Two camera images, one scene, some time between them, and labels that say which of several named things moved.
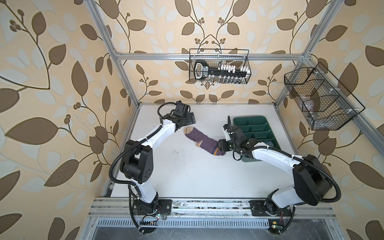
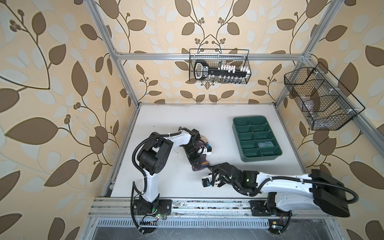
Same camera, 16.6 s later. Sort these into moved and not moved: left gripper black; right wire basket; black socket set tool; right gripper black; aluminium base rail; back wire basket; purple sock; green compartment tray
Moved: right gripper black; left gripper black; purple sock
Not moved: aluminium base rail; black socket set tool; back wire basket; green compartment tray; right wire basket
